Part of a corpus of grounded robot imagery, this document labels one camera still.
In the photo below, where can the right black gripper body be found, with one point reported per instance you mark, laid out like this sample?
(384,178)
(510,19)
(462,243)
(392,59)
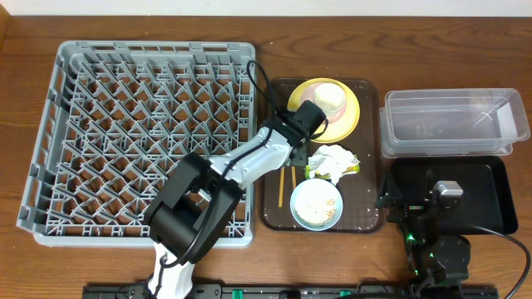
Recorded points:
(408,208)

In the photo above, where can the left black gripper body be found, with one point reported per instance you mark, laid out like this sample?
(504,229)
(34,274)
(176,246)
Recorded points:
(299,154)

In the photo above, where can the wooden chopstick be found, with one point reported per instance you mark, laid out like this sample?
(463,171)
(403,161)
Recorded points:
(281,187)
(293,176)

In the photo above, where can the white paper napkin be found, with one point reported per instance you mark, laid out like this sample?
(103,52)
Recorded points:
(333,154)

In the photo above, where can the light blue bowl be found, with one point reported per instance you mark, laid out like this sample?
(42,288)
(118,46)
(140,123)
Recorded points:
(339,205)

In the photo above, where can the food scraps rice pile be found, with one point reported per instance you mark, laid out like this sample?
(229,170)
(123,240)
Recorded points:
(315,205)

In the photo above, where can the green yellow snack wrapper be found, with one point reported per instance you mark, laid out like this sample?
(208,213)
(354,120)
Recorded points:
(329,171)

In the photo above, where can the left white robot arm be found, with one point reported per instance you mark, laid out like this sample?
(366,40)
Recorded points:
(188,215)

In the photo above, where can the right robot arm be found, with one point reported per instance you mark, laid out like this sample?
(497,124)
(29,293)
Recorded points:
(437,258)

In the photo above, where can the black waste tray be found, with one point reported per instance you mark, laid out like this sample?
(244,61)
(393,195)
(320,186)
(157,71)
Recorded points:
(487,200)

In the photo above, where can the clear plastic waste bin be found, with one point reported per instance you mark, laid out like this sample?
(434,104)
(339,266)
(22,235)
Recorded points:
(452,122)

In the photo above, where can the grey dishwasher rack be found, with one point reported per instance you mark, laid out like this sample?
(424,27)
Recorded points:
(118,117)

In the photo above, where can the pink bowl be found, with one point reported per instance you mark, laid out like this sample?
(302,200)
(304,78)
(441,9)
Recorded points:
(308,95)

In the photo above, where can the yellow plate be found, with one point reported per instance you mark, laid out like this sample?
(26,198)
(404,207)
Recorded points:
(339,129)

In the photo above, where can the cream white cup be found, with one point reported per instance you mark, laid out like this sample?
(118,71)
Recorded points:
(330,98)

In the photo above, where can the dark brown serving tray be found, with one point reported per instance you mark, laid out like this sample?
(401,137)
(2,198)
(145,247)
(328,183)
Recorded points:
(359,191)

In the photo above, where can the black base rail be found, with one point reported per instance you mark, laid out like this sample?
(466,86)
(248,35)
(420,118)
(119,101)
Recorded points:
(215,291)

